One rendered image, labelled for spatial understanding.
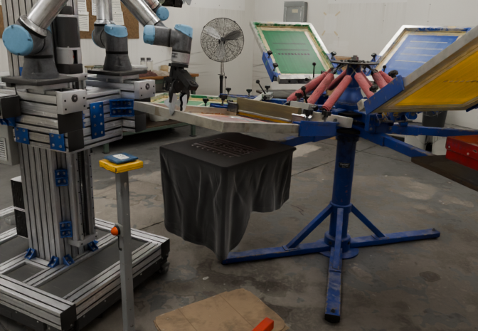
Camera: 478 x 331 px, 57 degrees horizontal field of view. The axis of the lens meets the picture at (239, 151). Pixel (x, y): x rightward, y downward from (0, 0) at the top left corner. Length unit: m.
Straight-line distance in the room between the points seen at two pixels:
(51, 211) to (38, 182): 0.16
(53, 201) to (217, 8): 5.23
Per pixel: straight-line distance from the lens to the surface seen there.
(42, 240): 2.67
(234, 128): 1.65
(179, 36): 1.81
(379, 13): 6.52
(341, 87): 2.66
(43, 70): 2.07
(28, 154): 2.53
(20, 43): 1.94
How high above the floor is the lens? 1.49
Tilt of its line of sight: 16 degrees down
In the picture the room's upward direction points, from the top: 2 degrees clockwise
